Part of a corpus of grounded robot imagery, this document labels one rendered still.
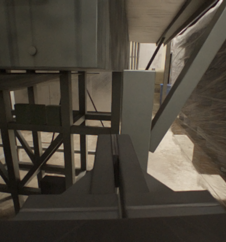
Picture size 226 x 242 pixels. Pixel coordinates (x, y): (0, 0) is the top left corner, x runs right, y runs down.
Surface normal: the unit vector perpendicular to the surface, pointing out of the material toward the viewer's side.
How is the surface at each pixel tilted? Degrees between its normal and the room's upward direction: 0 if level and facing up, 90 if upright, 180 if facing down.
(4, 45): 90
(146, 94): 90
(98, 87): 90
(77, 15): 90
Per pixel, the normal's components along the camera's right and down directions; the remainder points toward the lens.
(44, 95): -0.11, 0.26
